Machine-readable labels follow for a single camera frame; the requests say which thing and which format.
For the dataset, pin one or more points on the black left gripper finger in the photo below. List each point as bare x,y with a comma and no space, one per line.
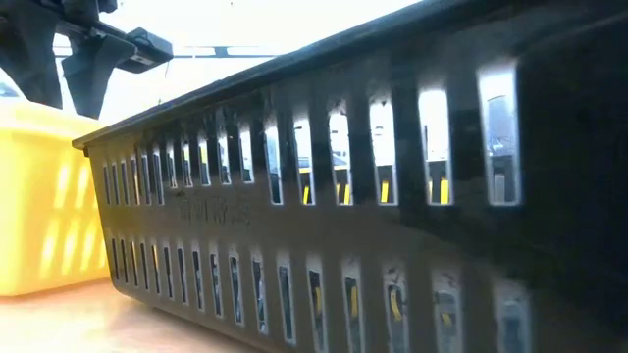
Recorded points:
27,59
93,78

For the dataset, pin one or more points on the yellow slotted plastic basket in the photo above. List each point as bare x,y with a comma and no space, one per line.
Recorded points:
44,196

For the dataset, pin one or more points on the black slotted plastic basket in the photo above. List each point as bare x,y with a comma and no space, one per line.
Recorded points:
343,235

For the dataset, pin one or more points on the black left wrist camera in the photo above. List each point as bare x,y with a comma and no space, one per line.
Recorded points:
149,49

